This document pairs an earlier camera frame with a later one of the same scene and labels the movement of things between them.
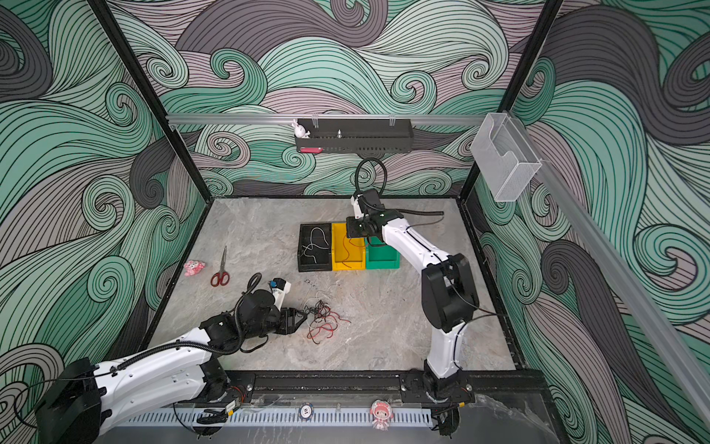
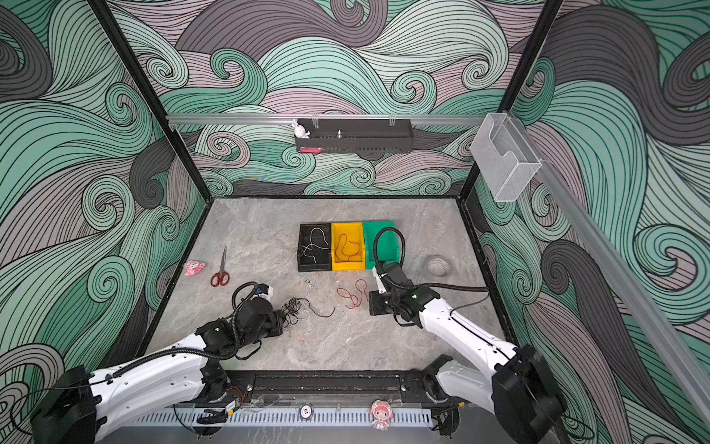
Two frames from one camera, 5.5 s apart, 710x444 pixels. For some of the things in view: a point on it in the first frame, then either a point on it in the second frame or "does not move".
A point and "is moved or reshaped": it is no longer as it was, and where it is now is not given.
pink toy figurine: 192,267 does not move
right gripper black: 352,229 → 373,302
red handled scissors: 221,277 does not move
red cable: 329,315 → 353,254
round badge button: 306,410 does not move
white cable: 311,245 does not move
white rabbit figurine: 299,131 does not move
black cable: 320,310 is moved or reshaped
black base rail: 485,387 does not move
